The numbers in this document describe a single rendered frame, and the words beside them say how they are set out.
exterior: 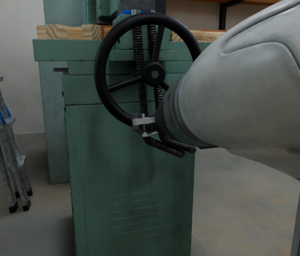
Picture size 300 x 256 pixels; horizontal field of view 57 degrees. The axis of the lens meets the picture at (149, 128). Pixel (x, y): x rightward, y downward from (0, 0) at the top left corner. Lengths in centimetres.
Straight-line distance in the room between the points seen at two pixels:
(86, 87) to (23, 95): 253
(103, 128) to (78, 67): 20
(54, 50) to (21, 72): 250
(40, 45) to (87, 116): 24
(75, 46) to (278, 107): 73
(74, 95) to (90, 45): 15
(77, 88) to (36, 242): 88
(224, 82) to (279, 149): 6
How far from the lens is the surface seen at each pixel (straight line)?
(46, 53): 85
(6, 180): 172
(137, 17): 69
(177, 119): 28
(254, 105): 18
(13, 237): 158
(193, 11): 371
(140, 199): 100
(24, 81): 334
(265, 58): 17
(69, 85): 85
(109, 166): 92
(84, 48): 85
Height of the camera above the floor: 85
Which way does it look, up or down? 14 degrees down
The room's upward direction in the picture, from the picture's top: straight up
